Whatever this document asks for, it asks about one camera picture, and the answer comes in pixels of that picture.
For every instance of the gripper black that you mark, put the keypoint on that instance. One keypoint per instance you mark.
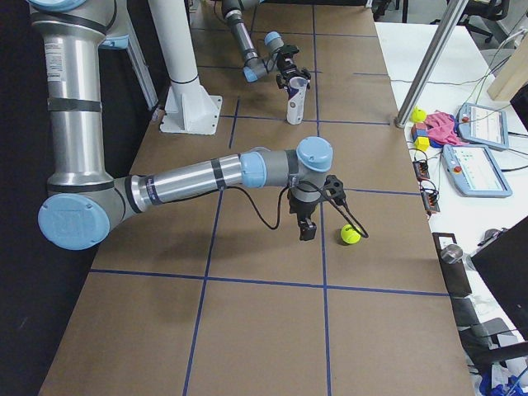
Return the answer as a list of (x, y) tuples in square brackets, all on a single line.
[(288, 69), (301, 209)]

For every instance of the clear Wilson tennis ball can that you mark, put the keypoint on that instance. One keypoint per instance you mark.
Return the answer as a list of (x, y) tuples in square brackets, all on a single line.
[(296, 88)]

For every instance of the tennis ball marked 3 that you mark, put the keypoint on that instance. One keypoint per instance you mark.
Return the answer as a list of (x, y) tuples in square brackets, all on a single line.
[(349, 235)]

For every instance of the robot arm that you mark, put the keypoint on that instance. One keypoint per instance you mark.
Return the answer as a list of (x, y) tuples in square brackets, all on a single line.
[(255, 66), (85, 202)]

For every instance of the background tennis ball left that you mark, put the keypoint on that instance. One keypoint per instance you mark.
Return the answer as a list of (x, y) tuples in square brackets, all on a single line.
[(418, 115)]

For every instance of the brown paper table cover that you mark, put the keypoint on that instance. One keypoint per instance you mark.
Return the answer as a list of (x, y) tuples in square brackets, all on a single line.
[(218, 296)]

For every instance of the black connector block right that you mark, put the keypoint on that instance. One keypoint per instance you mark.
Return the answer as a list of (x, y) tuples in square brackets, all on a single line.
[(430, 198)]

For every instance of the black connector block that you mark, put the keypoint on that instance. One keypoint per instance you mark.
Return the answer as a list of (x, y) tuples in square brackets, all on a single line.
[(420, 164), (430, 198)]

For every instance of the black connector block left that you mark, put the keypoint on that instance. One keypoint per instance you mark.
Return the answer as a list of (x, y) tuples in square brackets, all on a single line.
[(420, 164)]

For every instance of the yellow block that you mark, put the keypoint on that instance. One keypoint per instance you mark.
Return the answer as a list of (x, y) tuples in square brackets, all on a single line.
[(422, 143)]

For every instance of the red block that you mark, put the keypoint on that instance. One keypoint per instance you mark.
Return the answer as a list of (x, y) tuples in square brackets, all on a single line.
[(419, 126)]

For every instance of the blue block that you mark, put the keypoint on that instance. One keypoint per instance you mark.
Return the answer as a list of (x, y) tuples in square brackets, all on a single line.
[(419, 134)]

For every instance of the small metal cup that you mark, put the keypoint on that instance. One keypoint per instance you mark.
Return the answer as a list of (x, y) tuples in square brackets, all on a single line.
[(451, 254)]

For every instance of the pink cloth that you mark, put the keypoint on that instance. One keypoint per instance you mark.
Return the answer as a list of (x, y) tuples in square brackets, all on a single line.
[(441, 129)]

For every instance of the teach pendant near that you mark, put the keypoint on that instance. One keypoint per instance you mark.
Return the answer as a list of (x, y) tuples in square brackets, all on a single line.
[(473, 171)]

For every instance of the teach pendant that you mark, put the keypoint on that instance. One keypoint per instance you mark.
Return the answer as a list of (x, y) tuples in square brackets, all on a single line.
[(483, 125), (473, 171)]

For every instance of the teach pendant far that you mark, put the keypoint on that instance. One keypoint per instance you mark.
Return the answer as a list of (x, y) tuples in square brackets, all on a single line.
[(483, 125)]

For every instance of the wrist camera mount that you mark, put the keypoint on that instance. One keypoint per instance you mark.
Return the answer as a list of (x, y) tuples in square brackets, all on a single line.
[(334, 190)]

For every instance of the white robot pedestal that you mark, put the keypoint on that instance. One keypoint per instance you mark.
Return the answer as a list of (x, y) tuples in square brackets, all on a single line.
[(189, 109)]

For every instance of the aluminium frame post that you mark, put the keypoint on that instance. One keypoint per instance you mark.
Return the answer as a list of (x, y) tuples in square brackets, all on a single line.
[(442, 35)]

